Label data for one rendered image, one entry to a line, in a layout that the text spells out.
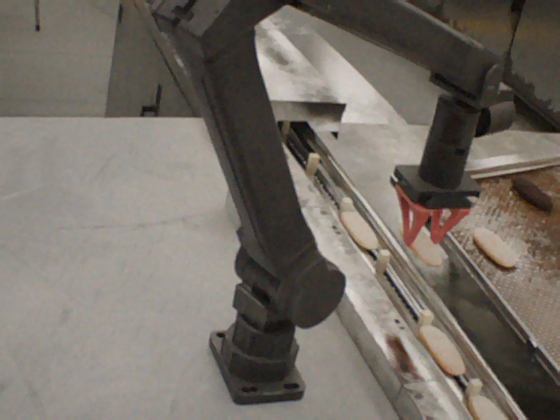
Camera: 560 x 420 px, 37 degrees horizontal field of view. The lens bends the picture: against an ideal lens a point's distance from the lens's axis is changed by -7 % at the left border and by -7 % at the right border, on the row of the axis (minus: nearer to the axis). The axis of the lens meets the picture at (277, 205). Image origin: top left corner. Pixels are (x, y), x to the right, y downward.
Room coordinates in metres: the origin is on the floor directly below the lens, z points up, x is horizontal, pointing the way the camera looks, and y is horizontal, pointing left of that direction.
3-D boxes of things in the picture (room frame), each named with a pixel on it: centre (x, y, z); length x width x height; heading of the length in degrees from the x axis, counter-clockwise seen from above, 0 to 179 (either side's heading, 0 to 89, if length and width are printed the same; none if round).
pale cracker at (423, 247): (1.00, -0.19, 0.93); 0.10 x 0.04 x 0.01; 25
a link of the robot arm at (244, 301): (0.83, -0.02, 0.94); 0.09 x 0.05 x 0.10; 137
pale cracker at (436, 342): (0.87, -0.24, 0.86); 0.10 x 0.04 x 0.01; 24
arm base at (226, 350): (0.81, -0.01, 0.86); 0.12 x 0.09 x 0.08; 24
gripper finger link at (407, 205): (0.99, -0.18, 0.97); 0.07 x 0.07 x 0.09; 25
